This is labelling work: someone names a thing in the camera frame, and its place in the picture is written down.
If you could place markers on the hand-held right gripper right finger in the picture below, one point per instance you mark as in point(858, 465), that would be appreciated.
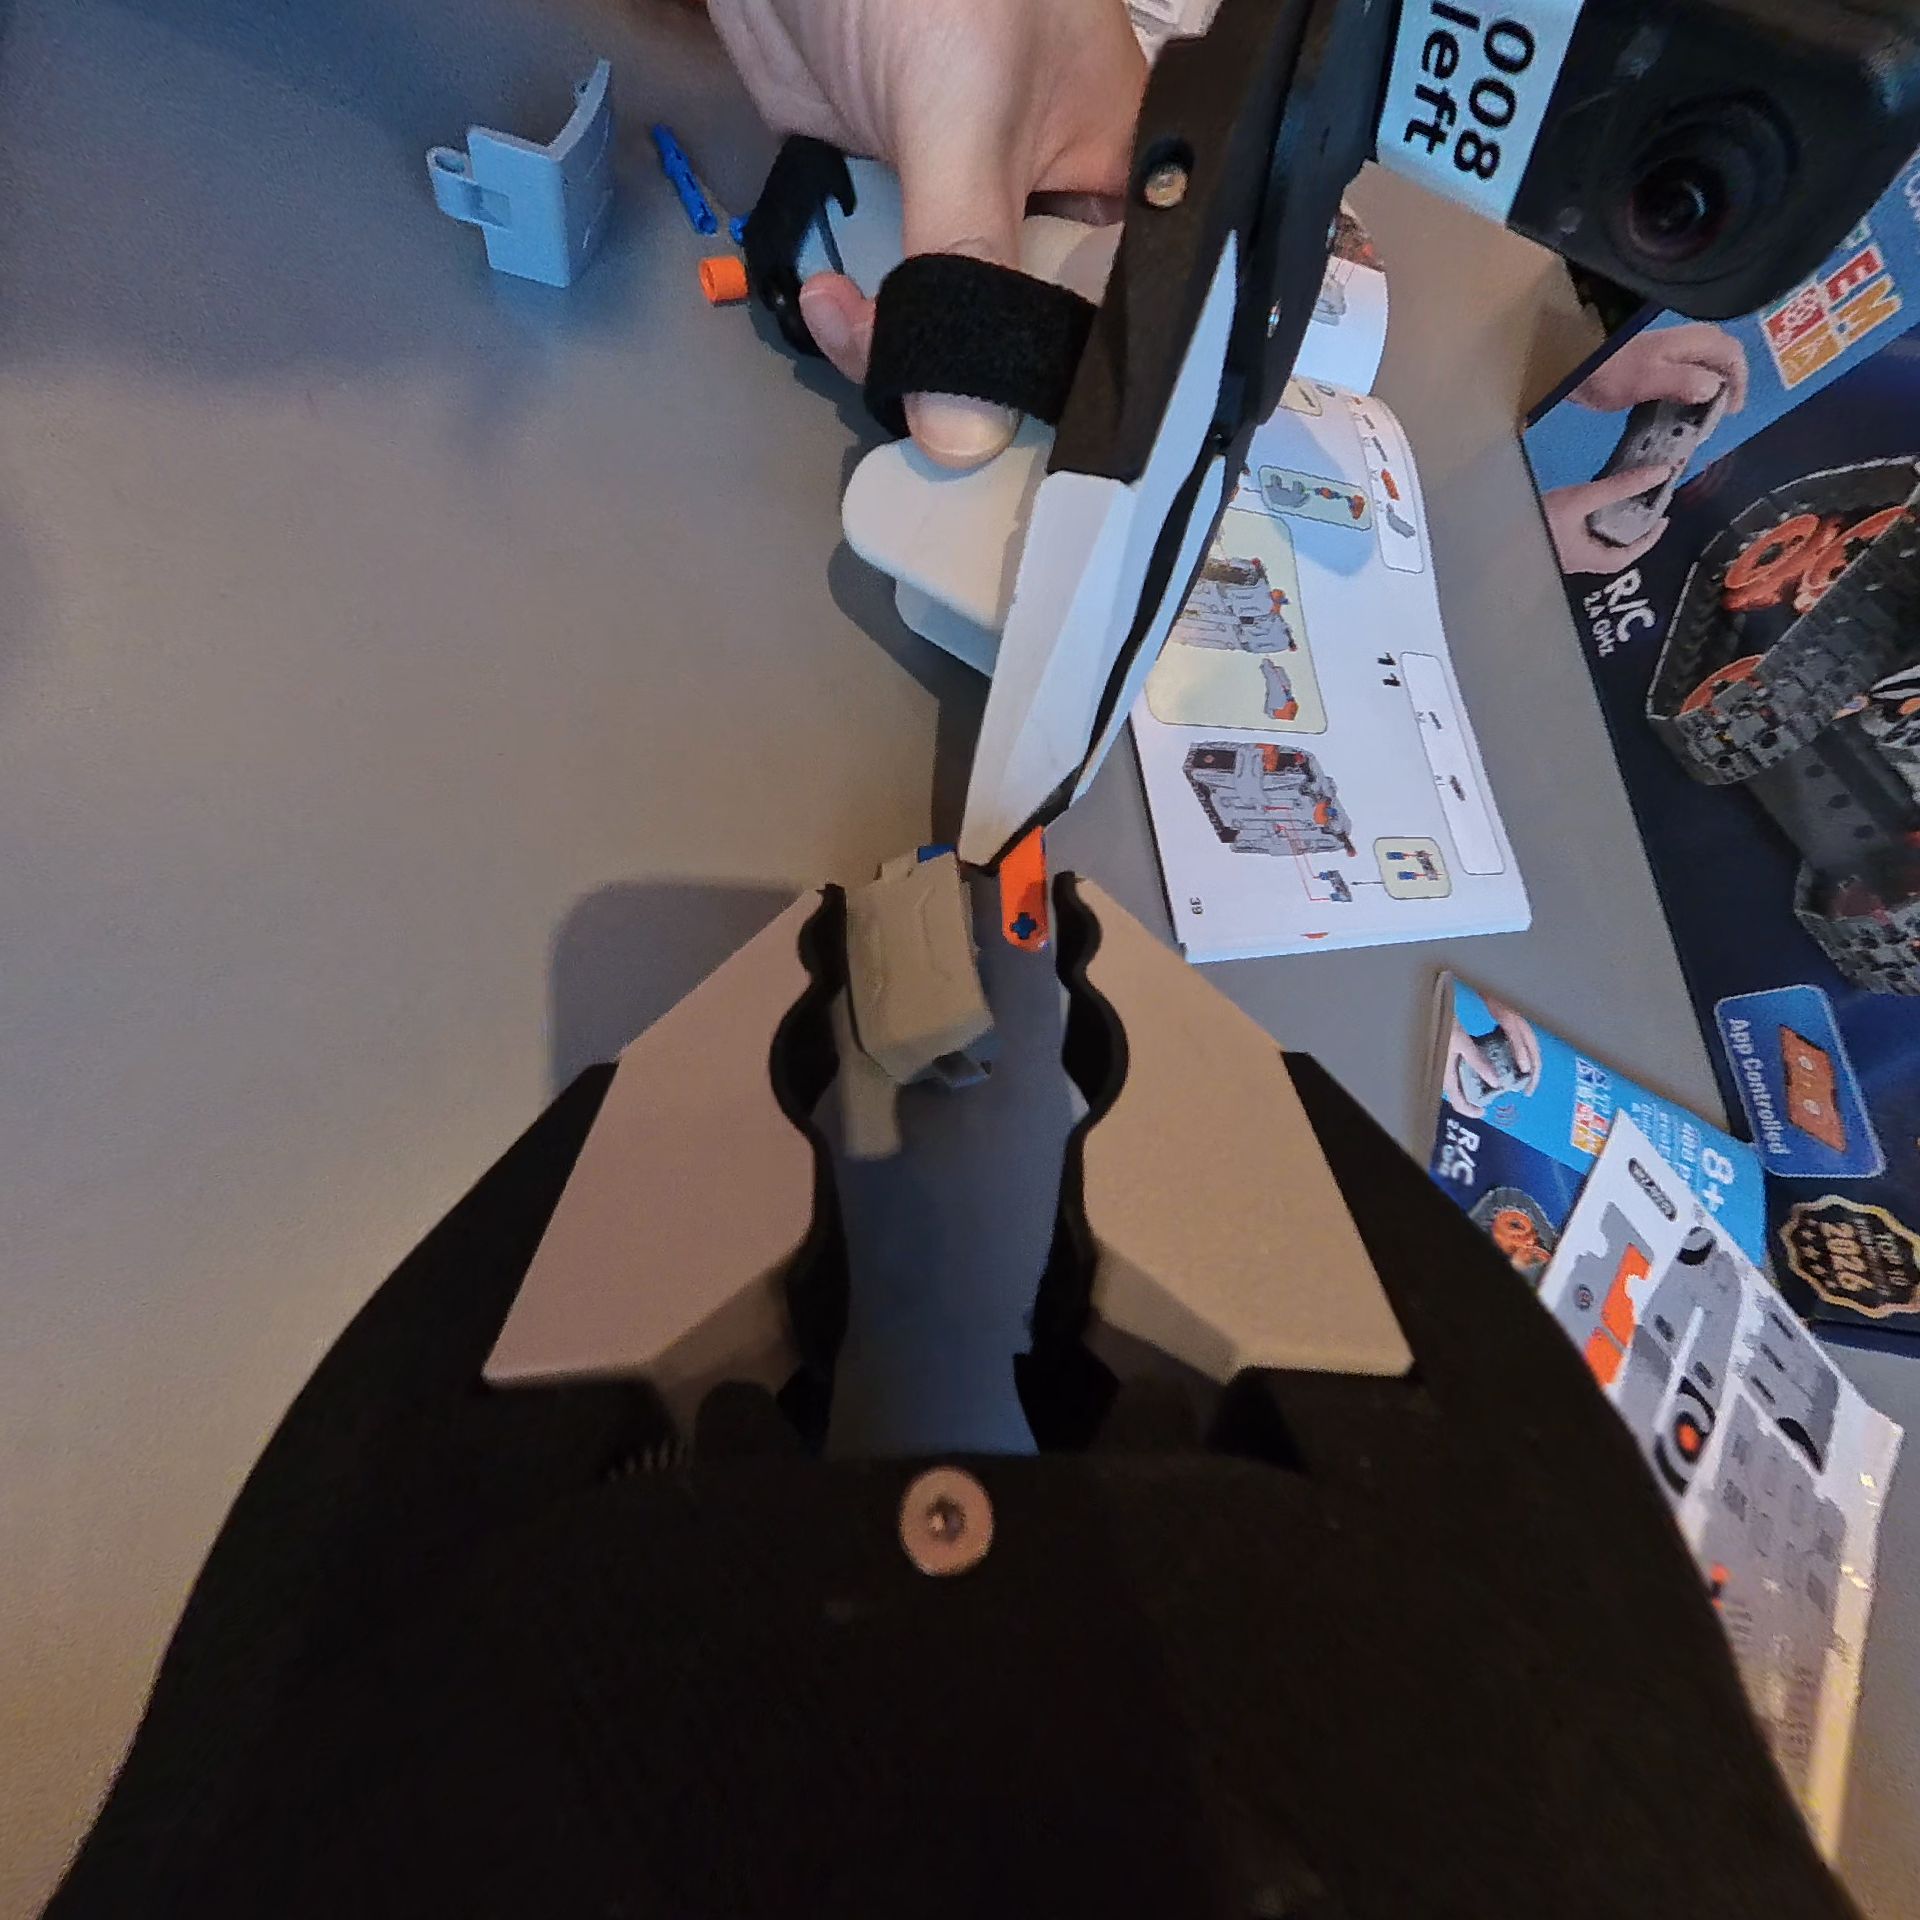
point(1232, 1203)

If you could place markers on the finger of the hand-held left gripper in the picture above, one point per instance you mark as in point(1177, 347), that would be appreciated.
point(1079, 600)
point(1195, 556)

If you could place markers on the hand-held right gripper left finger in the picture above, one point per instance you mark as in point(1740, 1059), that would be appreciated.
point(659, 1203)

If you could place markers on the orange connector brick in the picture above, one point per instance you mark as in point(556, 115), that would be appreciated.
point(1020, 886)

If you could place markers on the grey curved panel brick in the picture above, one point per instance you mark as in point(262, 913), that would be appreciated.
point(525, 197)
point(916, 961)

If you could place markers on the grey desk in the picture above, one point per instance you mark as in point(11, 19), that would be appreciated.
point(377, 600)

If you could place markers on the person's left hand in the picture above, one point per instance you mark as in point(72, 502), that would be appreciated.
point(931, 103)

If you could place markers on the white instruction booklet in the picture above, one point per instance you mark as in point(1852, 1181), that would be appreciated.
point(1347, 722)

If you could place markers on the blue printed manual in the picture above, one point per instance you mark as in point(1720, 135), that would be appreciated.
point(1499, 1080)

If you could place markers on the orange bush brick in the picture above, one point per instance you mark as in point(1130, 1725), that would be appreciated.
point(720, 281)

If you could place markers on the printed sticker sheet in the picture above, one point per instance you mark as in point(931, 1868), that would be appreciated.
point(1725, 1348)

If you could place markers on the long blue pin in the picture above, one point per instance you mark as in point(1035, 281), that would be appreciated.
point(684, 180)

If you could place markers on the blue toy kit box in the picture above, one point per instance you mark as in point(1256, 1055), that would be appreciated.
point(1692, 844)

